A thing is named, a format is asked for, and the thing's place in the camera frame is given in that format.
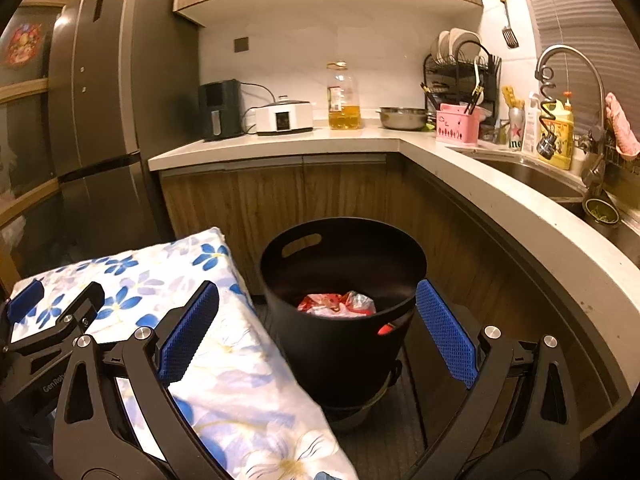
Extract black air fryer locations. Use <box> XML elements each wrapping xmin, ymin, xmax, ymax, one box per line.
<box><xmin>197</xmin><ymin>79</ymin><xmax>244</xmax><ymax>142</ymax></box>

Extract black trash bin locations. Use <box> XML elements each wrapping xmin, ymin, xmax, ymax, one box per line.
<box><xmin>259</xmin><ymin>217</ymin><xmax>428</xmax><ymax>408</ymax></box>

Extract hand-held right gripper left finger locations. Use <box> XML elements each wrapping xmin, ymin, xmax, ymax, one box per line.
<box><xmin>51</xmin><ymin>280</ymin><xmax>223</xmax><ymax>480</ymax></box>

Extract black dish rack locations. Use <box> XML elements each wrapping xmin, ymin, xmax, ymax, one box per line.
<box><xmin>424</xmin><ymin>27</ymin><xmax>501</xmax><ymax>111</ymax></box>

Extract steel kitchen faucet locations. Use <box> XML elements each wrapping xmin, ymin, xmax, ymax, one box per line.
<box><xmin>536</xmin><ymin>45</ymin><xmax>613</xmax><ymax>198</ymax></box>

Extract pink dish cloth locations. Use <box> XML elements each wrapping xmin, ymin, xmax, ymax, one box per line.
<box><xmin>604</xmin><ymin>92</ymin><xmax>640</xmax><ymax>157</ymax></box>

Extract white soap bottle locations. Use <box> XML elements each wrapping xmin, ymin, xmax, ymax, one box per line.
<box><xmin>522</xmin><ymin>92</ymin><xmax>541</xmax><ymax>153</ymax></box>

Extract yellow detergent bottle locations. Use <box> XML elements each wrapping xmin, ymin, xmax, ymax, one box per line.
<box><xmin>539</xmin><ymin>91</ymin><xmax>575</xmax><ymax>170</ymax></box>

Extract grey refrigerator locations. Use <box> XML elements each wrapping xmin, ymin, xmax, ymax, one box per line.
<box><xmin>47</xmin><ymin>0</ymin><xmax>201</xmax><ymax>246</ymax></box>

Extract black power cable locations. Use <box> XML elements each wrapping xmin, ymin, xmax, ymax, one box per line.
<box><xmin>241</xmin><ymin>82</ymin><xmax>278</xmax><ymax>133</ymax></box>

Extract white rice cooker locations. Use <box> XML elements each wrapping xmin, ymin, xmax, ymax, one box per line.
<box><xmin>255</xmin><ymin>96</ymin><xmax>315</xmax><ymax>136</ymax></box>

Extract beer can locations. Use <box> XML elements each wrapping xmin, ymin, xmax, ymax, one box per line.
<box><xmin>507</xmin><ymin>106</ymin><xmax>526</xmax><ymax>151</ymax></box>

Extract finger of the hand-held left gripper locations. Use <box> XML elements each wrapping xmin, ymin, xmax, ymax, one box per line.
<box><xmin>1</xmin><ymin>279</ymin><xmax>47</xmax><ymax>332</ymax></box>
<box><xmin>4</xmin><ymin>281</ymin><xmax>106</xmax><ymax>354</ymax></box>

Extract red round door decoration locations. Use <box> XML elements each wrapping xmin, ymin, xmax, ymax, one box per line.
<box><xmin>7</xmin><ymin>22</ymin><xmax>43</xmax><ymax>66</ymax></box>

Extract kitchen counter with wooden cabinets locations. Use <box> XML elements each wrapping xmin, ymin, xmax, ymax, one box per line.
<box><xmin>147</xmin><ymin>127</ymin><xmax>640</xmax><ymax>441</ymax></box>

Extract hanging slotted spatula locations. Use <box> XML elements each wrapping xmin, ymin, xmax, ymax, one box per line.
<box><xmin>497</xmin><ymin>0</ymin><xmax>520</xmax><ymax>50</ymax></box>

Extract window blinds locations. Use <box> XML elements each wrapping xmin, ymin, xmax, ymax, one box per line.
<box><xmin>515</xmin><ymin>0</ymin><xmax>640</xmax><ymax>136</ymax></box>

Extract coiled faucet sprayer hose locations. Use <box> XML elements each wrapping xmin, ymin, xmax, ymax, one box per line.
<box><xmin>536</xmin><ymin>66</ymin><xmax>560</xmax><ymax>157</ymax></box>

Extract round metal stand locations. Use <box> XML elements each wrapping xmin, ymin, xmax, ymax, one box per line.
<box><xmin>322</xmin><ymin>385</ymin><xmax>401</xmax><ymax>433</ymax></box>

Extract floral tablecloth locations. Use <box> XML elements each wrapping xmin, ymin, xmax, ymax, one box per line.
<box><xmin>10</xmin><ymin>226</ymin><xmax>358</xmax><ymax>480</ymax></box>

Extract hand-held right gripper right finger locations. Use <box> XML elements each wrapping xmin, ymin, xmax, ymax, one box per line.
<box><xmin>404</xmin><ymin>278</ymin><xmax>585</xmax><ymax>480</ymax></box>

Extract steel mixing bowl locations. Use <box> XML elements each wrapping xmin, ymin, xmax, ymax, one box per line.
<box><xmin>377</xmin><ymin>106</ymin><xmax>431</xmax><ymax>131</ymax></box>

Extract pink utensil holder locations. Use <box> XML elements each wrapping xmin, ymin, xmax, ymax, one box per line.
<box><xmin>436</xmin><ymin>104</ymin><xmax>483</xmax><ymax>145</ymax></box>

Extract steel sink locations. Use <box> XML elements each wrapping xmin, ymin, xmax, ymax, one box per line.
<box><xmin>447</xmin><ymin>147</ymin><xmax>640</xmax><ymax>241</ymax></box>

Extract cooking oil bottle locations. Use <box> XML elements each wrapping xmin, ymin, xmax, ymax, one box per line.
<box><xmin>327</xmin><ymin>61</ymin><xmax>362</xmax><ymax>131</ymax></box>

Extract clear bag with red wrapper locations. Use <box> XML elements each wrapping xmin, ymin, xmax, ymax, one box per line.
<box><xmin>297</xmin><ymin>290</ymin><xmax>377</xmax><ymax>318</ymax></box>

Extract wooden glass door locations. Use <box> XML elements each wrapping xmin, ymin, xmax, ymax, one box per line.
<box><xmin>0</xmin><ymin>0</ymin><xmax>96</xmax><ymax>286</ymax></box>

